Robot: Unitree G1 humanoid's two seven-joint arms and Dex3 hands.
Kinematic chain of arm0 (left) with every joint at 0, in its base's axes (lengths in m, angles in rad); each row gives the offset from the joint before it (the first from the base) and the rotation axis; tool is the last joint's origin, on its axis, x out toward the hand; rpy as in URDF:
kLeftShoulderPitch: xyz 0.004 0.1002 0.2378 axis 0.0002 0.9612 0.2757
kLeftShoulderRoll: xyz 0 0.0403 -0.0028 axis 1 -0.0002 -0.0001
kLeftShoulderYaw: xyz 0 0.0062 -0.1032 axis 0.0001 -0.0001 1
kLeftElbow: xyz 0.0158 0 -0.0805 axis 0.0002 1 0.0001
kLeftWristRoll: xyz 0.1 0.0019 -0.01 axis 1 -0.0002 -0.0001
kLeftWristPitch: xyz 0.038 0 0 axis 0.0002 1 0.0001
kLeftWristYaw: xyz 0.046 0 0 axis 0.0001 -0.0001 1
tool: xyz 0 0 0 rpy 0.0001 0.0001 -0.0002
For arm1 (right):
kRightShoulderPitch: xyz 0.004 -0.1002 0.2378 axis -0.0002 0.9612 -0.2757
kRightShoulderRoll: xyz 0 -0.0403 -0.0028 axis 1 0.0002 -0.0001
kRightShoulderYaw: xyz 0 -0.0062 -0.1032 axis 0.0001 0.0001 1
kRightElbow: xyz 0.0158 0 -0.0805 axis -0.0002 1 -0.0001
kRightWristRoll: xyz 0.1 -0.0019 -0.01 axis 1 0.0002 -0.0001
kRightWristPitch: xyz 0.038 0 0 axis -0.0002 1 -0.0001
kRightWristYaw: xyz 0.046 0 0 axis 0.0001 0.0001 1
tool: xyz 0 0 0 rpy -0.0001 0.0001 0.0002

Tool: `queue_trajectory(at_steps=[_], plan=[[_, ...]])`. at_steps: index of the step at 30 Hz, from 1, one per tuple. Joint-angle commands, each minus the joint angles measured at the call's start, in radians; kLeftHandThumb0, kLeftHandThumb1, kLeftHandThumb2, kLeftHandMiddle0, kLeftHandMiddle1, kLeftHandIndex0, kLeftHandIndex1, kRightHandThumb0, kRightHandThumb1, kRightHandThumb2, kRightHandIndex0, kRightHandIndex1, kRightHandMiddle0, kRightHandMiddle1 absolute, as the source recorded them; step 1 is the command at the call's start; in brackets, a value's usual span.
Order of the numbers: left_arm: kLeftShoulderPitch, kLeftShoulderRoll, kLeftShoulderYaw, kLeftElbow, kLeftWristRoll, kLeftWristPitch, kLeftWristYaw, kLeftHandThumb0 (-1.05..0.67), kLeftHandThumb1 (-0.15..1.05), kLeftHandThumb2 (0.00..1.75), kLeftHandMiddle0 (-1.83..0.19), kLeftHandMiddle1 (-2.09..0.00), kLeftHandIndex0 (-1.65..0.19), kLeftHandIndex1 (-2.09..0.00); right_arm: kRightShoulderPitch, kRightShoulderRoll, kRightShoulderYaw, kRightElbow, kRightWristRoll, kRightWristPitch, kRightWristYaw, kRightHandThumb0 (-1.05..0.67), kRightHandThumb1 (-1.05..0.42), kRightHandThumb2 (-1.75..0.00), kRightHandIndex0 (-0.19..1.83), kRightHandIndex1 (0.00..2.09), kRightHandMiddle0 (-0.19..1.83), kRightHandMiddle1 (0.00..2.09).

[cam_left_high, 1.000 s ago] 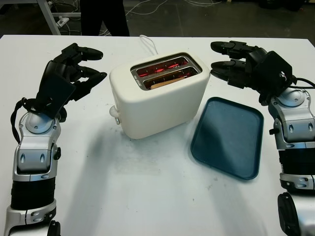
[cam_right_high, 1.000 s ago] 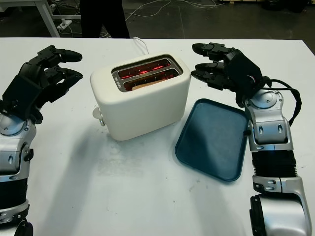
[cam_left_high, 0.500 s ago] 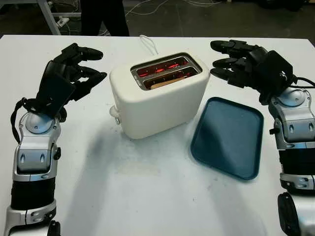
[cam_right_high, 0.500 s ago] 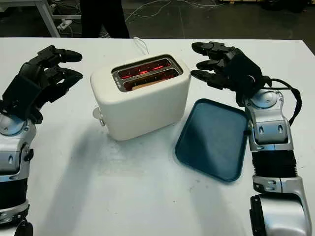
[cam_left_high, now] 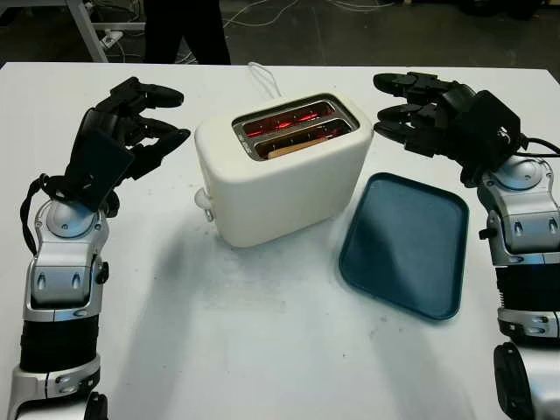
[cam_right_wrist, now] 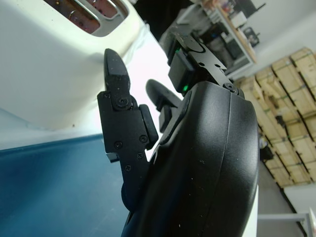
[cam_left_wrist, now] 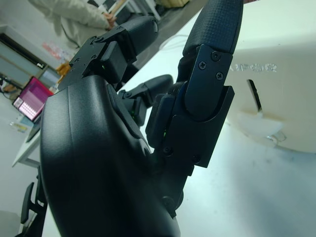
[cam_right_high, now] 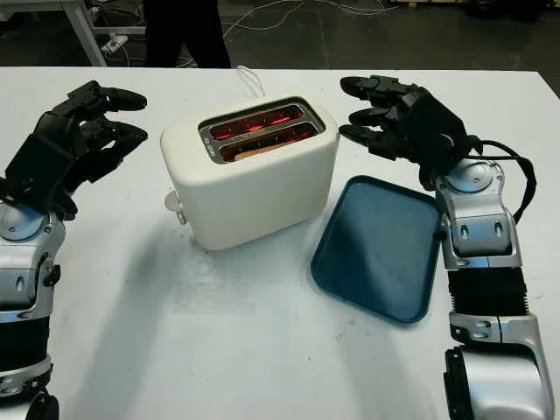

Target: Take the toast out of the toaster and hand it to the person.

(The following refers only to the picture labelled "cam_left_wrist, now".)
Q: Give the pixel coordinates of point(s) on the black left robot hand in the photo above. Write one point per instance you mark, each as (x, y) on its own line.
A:
(86, 148)

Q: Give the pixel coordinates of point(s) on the person in beige jacket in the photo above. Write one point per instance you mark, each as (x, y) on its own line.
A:
(74, 17)

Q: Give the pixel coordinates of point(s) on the white toaster lever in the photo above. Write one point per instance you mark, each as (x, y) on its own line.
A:
(256, 123)

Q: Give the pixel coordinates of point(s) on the clear toaster dial knob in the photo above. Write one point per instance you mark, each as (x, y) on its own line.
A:
(277, 137)

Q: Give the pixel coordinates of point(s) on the cream white toaster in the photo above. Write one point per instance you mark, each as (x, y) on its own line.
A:
(284, 49)

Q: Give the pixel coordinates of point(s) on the white office desk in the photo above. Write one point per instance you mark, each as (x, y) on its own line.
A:
(27, 148)

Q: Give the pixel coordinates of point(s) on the laptop with pink screen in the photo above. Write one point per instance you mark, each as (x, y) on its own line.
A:
(32, 98)

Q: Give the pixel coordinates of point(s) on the black office chair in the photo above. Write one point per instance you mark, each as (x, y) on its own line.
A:
(26, 202)

